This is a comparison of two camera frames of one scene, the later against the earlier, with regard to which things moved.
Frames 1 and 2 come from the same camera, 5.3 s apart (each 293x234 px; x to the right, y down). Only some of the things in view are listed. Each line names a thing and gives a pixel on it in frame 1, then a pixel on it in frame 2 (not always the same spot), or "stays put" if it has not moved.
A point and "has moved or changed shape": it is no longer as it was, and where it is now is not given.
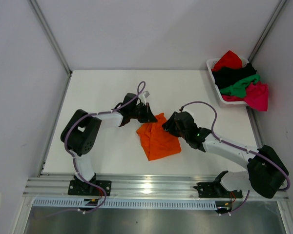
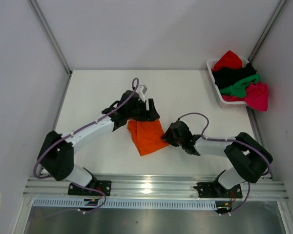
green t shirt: x=239 y=89 stays put
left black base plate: x=81 y=187 stays put
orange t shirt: x=156 y=142 has moved or changed shape
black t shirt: x=225 y=76 stays put
